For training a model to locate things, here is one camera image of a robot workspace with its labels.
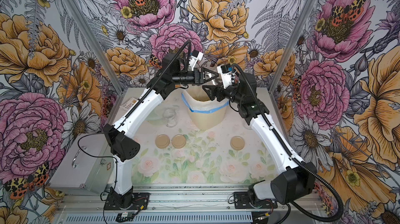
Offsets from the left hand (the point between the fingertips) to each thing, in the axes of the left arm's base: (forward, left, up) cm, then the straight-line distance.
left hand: (215, 80), depth 68 cm
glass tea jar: (+7, +26, -33) cm, 43 cm away
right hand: (0, +3, -4) cm, 4 cm away
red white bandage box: (+19, +56, -38) cm, 70 cm away
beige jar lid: (-7, +29, -41) cm, 51 cm away
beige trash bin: (-1, +4, -29) cm, 29 cm away
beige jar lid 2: (-8, +20, -41) cm, 46 cm away
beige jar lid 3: (-9, -15, -41) cm, 45 cm away
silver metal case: (-26, +55, -25) cm, 66 cm away
